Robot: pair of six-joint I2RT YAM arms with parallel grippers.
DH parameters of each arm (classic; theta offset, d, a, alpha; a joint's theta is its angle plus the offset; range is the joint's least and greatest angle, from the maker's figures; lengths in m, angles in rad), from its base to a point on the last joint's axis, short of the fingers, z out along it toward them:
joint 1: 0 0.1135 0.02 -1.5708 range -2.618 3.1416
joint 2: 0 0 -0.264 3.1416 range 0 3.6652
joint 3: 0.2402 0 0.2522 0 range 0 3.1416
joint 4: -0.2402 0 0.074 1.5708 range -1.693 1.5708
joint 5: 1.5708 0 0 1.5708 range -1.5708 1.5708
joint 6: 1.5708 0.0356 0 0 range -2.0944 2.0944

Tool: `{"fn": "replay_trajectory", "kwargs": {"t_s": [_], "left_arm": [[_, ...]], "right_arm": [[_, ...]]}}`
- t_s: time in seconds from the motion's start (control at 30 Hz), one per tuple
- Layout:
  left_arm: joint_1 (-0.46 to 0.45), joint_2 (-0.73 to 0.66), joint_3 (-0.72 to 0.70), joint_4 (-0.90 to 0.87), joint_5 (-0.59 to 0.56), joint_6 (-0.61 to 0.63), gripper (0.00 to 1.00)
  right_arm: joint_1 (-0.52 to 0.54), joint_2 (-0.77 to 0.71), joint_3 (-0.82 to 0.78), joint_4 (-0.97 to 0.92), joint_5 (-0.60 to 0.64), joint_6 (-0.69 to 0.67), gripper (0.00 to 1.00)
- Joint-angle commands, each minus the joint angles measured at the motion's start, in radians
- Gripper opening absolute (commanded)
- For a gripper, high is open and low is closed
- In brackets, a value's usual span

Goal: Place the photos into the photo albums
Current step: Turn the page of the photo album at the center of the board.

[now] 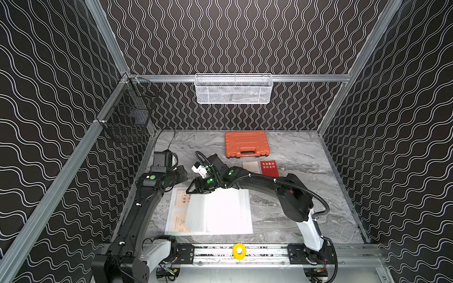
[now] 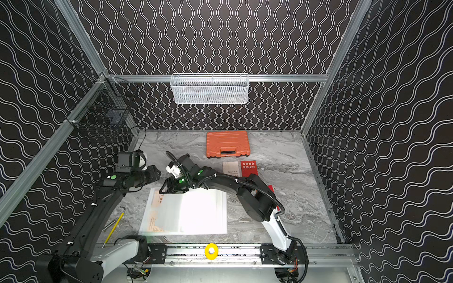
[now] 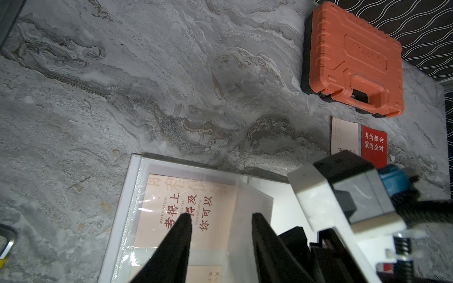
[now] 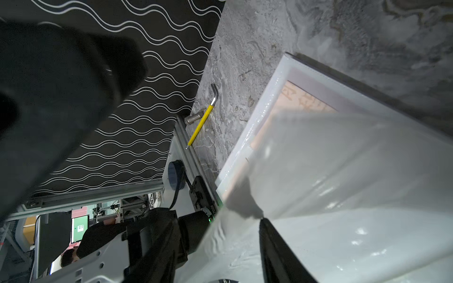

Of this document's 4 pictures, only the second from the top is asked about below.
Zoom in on yellow tape roll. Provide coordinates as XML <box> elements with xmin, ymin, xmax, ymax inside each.
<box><xmin>205</xmin><ymin>243</ymin><xmax>219</xmax><ymax>261</ymax></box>

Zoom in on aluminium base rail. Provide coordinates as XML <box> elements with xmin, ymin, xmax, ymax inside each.
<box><xmin>70</xmin><ymin>242</ymin><xmax>358</xmax><ymax>268</ymax></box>

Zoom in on orange plastic tool case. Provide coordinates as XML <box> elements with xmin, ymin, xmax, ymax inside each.
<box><xmin>206</xmin><ymin>130</ymin><xmax>251</xmax><ymax>158</ymax></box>

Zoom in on white photo album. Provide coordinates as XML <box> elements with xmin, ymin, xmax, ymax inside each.
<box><xmin>139</xmin><ymin>188</ymin><xmax>228</xmax><ymax>236</ymax></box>

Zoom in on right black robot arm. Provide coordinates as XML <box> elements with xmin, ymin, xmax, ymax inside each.
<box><xmin>159</xmin><ymin>151</ymin><xmax>298</xmax><ymax>265</ymax></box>

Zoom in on yellow pencil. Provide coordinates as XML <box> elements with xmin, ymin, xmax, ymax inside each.
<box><xmin>102</xmin><ymin>212</ymin><xmax>125</xmax><ymax>248</ymax></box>

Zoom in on red card top row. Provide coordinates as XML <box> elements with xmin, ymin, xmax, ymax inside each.
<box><xmin>240</xmin><ymin>160</ymin><xmax>258</xmax><ymax>178</ymax></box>

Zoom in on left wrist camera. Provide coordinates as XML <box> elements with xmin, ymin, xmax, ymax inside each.
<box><xmin>114</xmin><ymin>150</ymin><xmax>147</xmax><ymax>173</ymax></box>

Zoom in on beige card gold characters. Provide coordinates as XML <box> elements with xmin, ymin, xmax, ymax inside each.
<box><xmin>146</xmin><ymin>213</ymin><xmax>166</xmax><ymax>233</ymax></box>

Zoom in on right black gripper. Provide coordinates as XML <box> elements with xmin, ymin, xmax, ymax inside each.
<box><xmin>156</xmin><ymin>175</ymin><xmax>192</xmax><ymax>195</ymax></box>

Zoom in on beige card small red text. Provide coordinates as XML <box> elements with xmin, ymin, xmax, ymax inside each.
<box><xmin>222</xmin><ymin>162</ymin><xmax>241</xmax><ymax>177</ymax></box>

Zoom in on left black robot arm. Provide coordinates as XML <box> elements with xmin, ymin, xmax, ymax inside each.
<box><xmin>35</xmin><ymin>165</ymin><xmax>161</xmax><ymax>283</ymax></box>

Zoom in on beige card red characters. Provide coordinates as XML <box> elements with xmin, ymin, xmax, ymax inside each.
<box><xmin>151</xmin><ymin>192</ymin><xmax>164</xmax><ymax>210</ymax></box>

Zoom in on white wire mesh basket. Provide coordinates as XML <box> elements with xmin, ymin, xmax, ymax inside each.
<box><xmin>170</xmin><ymin>73</ymin><xmax>250</xmax><ymax>104</ymax></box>

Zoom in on black wire mesh basket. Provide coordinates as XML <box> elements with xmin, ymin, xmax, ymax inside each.
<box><xmin>71</xmin><ymin>77</ymin><xmax>139</xmax><ymax>144</ymax></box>

